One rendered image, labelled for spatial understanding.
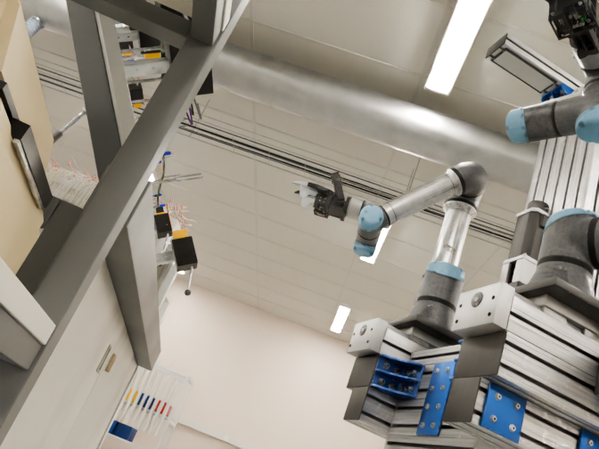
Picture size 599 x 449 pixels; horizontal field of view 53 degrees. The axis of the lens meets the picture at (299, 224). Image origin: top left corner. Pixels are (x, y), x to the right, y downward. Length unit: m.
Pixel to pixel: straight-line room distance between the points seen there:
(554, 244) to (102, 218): 1.04
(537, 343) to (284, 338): 8.83
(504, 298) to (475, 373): 0.16
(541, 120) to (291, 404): 8.73
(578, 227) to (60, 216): 1.08
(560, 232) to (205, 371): 8.76
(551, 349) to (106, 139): 0.90
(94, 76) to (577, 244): 1.02
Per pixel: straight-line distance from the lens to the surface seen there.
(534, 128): 1.33
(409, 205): 1.92
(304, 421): 9.76
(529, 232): 1.72
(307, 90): 4.04
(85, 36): 1.02
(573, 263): 1.40
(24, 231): 0.54
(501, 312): 1.22
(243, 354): 9.92
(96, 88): 0.96
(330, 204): 2.07
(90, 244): 0.62
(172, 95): 0.69
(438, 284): 1.79
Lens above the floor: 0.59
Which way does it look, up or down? 24 degrees up
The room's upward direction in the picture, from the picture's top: 22 degrees clockwise
